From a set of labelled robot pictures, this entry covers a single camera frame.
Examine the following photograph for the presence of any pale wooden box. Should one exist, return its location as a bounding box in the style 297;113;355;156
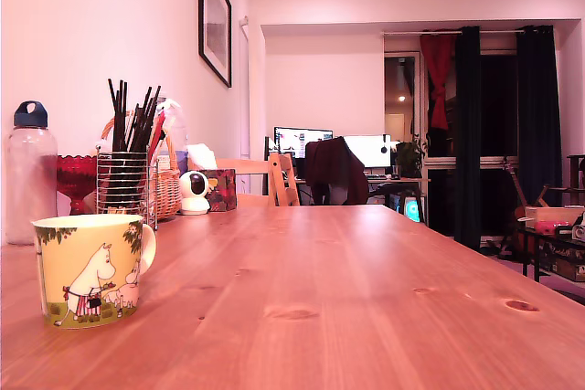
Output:
524;206;585;230

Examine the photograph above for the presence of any brown printed box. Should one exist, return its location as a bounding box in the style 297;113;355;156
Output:
540;243;585;282

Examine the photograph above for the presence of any white wall pipe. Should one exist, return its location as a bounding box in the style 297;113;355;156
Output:
238;15;252;161

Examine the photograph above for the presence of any dark curtain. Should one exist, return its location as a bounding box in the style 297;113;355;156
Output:
516;25;564;206
454;26;483;252

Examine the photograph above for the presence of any black framed wall picture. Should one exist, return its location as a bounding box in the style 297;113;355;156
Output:
197;0;233;89

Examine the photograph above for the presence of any pale wooden chair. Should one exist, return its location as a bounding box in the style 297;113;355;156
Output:
215;152;302;208

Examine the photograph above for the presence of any red glass footed bowl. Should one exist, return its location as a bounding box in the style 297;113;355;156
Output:
56;154;99;216

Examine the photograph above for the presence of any red utensil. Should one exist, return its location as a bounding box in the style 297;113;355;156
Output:
148;111;168;156

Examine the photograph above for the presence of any white tissue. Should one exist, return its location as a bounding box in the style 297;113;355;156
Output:
186;142;219;171

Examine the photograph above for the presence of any black chopstick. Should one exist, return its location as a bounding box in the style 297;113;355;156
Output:
107;78;119;153
122;80;130;153
116;79;125;153
131;84;154;153
139;84;163;153

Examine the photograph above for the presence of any white curtain rod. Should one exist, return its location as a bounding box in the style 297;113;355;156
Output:
382;29;527;37

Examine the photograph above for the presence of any computer monitor showing white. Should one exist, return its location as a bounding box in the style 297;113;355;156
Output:
342;133;393;169

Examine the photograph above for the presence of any grey office chair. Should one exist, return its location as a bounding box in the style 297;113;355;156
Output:
322;182;355;206

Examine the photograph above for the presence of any red curtain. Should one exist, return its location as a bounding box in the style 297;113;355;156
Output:
420;32;459;132

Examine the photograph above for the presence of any yellow cartoon print mug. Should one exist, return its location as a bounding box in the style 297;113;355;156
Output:
30;214;158;331

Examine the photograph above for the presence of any wooden computer desk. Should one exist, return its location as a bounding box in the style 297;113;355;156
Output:
294;174;433;226

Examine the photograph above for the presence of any wooden guitar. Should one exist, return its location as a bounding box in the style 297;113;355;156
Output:
500;155;536;254

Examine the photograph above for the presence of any metal wire utensil rack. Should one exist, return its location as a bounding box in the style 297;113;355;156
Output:
96;143;160;232

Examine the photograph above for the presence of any black side table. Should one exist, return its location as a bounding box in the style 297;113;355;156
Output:
520;225;585;284

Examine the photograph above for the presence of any wicker basket with handle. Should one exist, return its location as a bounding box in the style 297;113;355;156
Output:
101;108;184;221

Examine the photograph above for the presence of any white framed glass door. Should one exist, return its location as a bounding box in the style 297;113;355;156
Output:
384;51;423;144

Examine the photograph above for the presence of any glowing computer case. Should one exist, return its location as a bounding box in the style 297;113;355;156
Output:
403;196;424;224

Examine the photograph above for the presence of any green potted plant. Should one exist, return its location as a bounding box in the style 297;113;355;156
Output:
394;132;430;179

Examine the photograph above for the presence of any clear plastic bottle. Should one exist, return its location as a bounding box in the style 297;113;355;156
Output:
156;96;191;167

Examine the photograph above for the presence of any wooden shelf unit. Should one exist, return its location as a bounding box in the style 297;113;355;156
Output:
543;153;585;207

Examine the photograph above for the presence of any floral tissue box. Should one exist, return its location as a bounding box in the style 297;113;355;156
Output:
200;168;239;212

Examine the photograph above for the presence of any small white round camera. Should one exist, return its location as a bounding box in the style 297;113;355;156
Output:
179;169;214;216

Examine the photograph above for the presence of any dark red jacket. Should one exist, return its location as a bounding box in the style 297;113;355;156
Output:
304;136;370;206

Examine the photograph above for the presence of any pink case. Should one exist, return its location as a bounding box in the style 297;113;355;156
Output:
536;219;573;235

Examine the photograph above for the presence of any white instant camera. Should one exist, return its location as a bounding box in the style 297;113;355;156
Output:
570;210;585;244

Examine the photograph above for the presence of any clear water bottle blue cap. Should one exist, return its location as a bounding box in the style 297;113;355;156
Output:
4;100;59;247

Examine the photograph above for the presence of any dark shoe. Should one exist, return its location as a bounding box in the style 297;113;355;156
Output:
481;241;515;258

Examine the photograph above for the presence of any computer monitor showing windows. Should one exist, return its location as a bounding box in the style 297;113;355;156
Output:
274;126;335;162

